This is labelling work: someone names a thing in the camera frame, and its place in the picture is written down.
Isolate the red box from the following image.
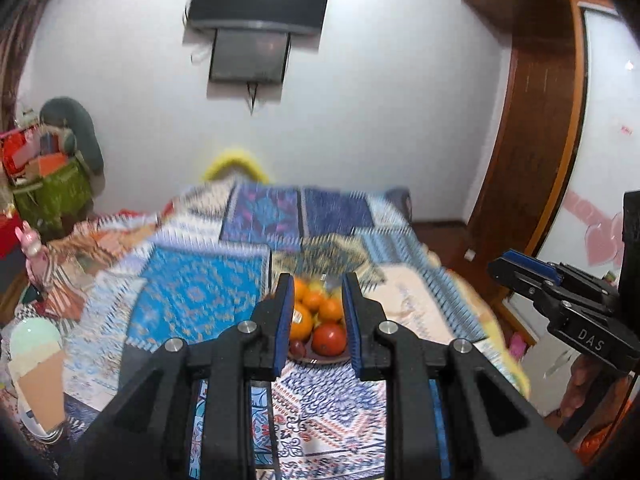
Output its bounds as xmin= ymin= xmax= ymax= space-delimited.
xmin=0 ymin=127 xmax=42 ymax=177

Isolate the brown curtain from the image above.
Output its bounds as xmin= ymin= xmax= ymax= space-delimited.
xmin=0 ymin=0 xmax=72 ymax=127

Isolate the patchwork printed blanket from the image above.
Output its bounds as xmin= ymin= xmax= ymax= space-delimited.
xmin=0 ymin=180 xmax=532 ymax=480

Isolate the pink toy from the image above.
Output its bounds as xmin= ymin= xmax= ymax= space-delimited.
xmin=507 ymin=332 xmax=529 ymax=362

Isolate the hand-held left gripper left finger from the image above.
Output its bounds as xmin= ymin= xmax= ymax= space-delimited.
xmin=70 ymin=273 xmax=296 ymax=480

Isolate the yellow fluffy pillow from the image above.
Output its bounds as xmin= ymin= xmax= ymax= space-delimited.
xmin=202 ymin=147 xmax=267 ymax=184

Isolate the person's right hand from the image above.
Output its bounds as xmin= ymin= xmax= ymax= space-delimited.
xmin=560 ymin=356 xmax=595 ymax=418

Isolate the pink doll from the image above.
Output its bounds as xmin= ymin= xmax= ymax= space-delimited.
xmin=15 ymin=220 xmax=49 ymax=282

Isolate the pink heart decal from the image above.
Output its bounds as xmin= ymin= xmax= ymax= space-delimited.
xmin=565 ymin=190 xmax=626 ymax=267

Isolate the orange patterned cloth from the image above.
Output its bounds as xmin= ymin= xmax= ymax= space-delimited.
xmin=44 ymin=210 xmax=167 ymax=322

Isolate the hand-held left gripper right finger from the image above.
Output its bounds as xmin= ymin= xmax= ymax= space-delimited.
xmin=341 ymin=272 xmax=584 ymax=480

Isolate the red tomato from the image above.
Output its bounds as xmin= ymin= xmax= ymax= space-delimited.
xmin=311 ymin=323 xmax=348 ymax=357

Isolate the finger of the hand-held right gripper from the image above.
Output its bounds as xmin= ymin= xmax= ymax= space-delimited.
xmin=487 ymin=257 xmax=559 ymax=311
xmin=502 ymin=248 xmax=564 ymax=284

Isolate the dark purple plate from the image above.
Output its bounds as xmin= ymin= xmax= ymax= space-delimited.
xmin=287 ymin=280 xmax=354 ymax=366

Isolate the ice cream shaped toy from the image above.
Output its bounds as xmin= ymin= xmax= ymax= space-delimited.
xmin=7 ymin=318 xmax=69 ymax=444

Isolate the white wardrobe door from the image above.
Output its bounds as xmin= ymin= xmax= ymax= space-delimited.
xmin=539 ymin=4 xmax=640 ymax=272

